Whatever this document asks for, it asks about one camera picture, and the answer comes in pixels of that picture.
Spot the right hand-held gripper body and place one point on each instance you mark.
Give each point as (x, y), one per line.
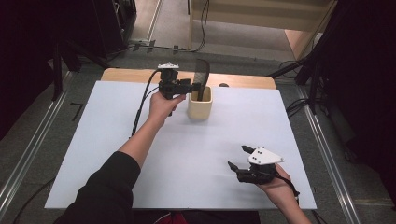
(258, 174)

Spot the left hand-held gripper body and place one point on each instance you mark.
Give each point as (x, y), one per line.
(169, 87)

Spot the black cleaver knife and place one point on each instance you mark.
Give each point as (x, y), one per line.
(201, 71)

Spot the beige square holder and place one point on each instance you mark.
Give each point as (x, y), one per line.
(199, 110)

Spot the person's left hand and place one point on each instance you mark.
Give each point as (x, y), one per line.
(160, 107)

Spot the person's right hand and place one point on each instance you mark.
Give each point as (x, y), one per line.
(280, 188)

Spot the wooden table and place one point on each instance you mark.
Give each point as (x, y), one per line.
(130, 76)

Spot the white board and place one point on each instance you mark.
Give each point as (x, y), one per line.
(202, 140)

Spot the person's red and black clothing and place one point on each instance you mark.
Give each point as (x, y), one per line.
(193, 218)

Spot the dark cabinet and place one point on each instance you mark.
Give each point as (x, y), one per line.
(112, 25)

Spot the black metal stand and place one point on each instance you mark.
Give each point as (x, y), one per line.
(313, 87)
(57, 71)

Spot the light wooden furniture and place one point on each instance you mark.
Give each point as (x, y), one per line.
(264, 12)

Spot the black sleeve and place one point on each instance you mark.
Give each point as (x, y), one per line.
(106, 193)

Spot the metal floor rail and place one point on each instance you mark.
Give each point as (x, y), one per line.
(327, 161)
(154, 18)
(31, 149)

